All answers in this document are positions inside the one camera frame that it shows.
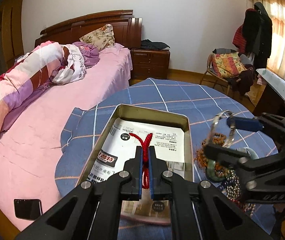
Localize green jade bangle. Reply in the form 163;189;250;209
206;159;226;182

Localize silver bangle bracelet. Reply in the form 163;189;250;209
206;109;237;149

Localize red knotted cord bracelet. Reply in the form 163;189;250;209
128;132;154;190

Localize pale blue jade bangle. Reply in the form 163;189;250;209
237;147;259;160

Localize desk with white cover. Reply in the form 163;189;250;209
253;68;285;117

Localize black smartphone on bed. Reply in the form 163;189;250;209
13;199;43;220

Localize pink metal tin box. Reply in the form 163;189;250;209
78;104;194;225

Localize printed paper sheet in tin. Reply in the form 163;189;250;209
86;117;186;221

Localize blue plaid tablecloth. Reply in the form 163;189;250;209
45;79;277;239

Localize colourful patchwork cushion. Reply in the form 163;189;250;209
211;52;246;78

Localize pink bed sheet mattress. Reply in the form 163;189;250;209
0;44;132;230

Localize wooden chair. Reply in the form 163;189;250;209
200;53;254;98

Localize coat rack with dark clothes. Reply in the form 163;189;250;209
233;2;272;69

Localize dark wooden nightstand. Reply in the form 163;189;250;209
130;49;170;80

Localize dark clothes on nightstand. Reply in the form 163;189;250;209
140;39;170;50

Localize pink purple striped quilt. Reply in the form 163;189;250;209
0;41;86;132

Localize purple garment on bed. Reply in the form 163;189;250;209
73;41;99;68

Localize dark wooden headboard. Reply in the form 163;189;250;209
34;10;143;49

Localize floral pillow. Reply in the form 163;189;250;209
79;24;115;51

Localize wooden bead necklace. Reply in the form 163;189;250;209
193;132;231;178

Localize pearl necklace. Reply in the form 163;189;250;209
224;169;257;218

